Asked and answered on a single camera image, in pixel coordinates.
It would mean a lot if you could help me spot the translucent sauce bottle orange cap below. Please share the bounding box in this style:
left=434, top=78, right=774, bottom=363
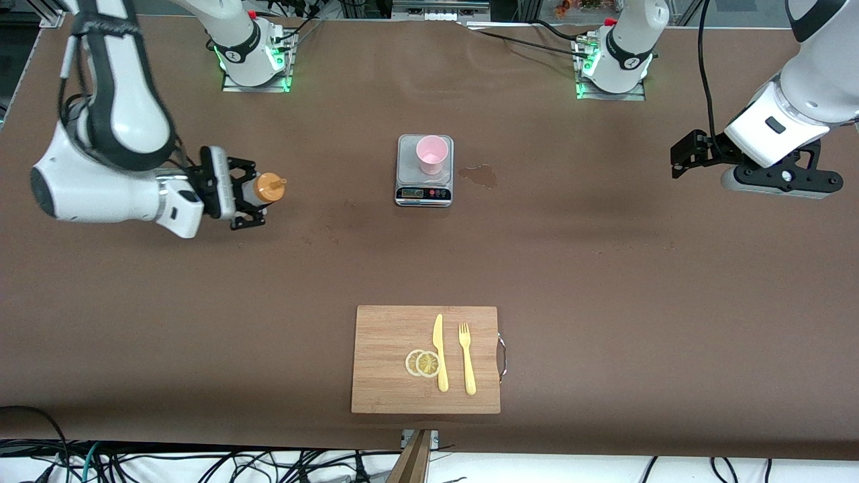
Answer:
left=242, top=172, right=288, bottom=205

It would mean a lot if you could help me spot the pink plastic cup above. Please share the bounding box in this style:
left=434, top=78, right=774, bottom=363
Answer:
left=416, top=135, right=449, bottom=176

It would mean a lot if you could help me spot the brown table cover sheet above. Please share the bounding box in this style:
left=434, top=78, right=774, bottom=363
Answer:
left=0, top=12, right=859, bottom=462

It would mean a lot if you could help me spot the silver digital kitchen scale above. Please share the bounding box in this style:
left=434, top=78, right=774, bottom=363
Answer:
left=395, top=134, right=455, bottom=208

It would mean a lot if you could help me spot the yellow plastic knife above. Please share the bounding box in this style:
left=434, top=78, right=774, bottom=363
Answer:
left=433, top=314, right=449, bottom=393

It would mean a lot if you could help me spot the grey power strip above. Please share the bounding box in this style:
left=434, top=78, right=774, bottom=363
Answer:
left=393, top=0, right=491, bottom=22

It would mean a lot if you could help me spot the yellow plastic fork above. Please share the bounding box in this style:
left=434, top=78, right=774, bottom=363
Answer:
left=458, top=322, right=477, bottom=396

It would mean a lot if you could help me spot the wooden beam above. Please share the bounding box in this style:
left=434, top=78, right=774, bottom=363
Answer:
left=387, top=429, right=434, bottom=483

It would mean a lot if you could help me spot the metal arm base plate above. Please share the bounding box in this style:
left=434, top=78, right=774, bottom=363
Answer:
left=221, top=30, right=294, bottom=93
left=576, top=37, right=646, bottom=101

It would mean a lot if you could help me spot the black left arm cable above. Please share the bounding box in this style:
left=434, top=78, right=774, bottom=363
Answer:
left=698, top=0, right=722, bottom=145

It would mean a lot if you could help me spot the black base cable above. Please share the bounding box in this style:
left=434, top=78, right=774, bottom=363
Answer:
left=285, top=17, right=326, bottom=44
left=534, top=19, right=591, bottom=48
left=470, top=27, right=583, bottom=60

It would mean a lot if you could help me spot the wooden cutting board metal handle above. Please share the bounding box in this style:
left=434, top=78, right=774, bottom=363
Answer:
left=350, top=305, right=507, bottom=415

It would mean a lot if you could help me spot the teal floor cable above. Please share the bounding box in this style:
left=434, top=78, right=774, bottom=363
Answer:
left=79, top=441, right=103, bottom=483

